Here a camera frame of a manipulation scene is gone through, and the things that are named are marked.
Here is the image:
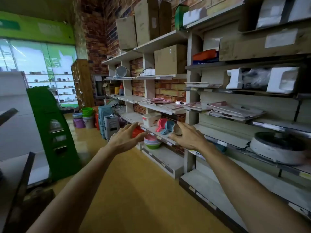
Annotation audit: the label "narrow cardboard box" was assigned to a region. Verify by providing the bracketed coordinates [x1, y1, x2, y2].
[158, 0, 172, 37]

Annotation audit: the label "white box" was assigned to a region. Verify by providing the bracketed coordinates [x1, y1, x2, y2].
[182, 7, 208, 28]

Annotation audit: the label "stack of grey stools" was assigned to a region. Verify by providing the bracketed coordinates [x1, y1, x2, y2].
[104, 115, 120, 141]

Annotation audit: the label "plastic wrapped appliance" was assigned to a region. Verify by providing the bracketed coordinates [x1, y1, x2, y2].
[243, 68, 271, 91]

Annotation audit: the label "green display stand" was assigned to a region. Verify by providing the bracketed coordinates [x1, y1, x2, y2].
[26, 86, 81, 182]

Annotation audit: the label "round white electric cooker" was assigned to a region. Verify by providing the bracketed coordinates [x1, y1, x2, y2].
[249, 132, 308, 166]

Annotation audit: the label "white tray with pink print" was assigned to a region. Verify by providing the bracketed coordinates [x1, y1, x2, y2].
[208, 101, 266, 121]

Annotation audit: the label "green box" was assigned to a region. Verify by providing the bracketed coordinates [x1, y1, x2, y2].
[174, 4, 190, 31]

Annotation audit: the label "large plain cardboard box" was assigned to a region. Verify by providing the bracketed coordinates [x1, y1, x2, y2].
[154, 45, 188, 75]

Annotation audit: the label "small cardboard box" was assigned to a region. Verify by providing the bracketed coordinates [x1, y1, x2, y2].
[102, 83, 116, 95]

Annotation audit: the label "pink plastic scoop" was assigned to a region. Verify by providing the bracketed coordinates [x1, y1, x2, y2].
[155, 118, 168, 133]

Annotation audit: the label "blue plastic scoop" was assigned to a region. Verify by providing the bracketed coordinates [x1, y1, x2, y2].
[160, 120, 175, 136]

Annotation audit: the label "red plastic basket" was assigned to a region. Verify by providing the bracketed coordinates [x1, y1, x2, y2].
[132, 126, 146, 139]

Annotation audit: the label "stack of blue stools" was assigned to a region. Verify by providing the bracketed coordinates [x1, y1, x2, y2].
[98, 105, 113, 140]

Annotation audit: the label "person's left forearm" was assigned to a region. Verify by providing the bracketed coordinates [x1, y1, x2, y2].
[25, 145, 122, 233]

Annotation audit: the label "person's right hand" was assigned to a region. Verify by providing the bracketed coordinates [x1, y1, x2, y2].
[169, 121, 212, 154]

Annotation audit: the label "white bucket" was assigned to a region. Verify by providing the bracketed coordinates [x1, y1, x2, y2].
[82, 116, 95, 129]

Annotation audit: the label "person's left hand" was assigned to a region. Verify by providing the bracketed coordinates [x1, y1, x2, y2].
[106, 122, 147, 156]

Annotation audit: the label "person's right forearm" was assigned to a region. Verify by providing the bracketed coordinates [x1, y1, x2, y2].
[198, 143, 311, 233]

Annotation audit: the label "stack of coloured plastic bowls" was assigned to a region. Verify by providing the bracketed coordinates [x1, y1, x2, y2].
[144, 134, 162, 150]

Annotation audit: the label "grey wall cabinet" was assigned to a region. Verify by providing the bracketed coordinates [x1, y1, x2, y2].
[93, 75, 110, 98]

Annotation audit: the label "tall cardboard box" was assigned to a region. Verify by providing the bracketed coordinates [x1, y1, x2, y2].
[134, 0, 160, 46]

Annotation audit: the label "orange bag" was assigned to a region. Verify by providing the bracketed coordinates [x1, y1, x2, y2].
[192, 50, 218, 61]

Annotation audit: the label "white window display shelf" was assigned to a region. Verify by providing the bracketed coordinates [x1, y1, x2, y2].
[20, 70, 79, 105]

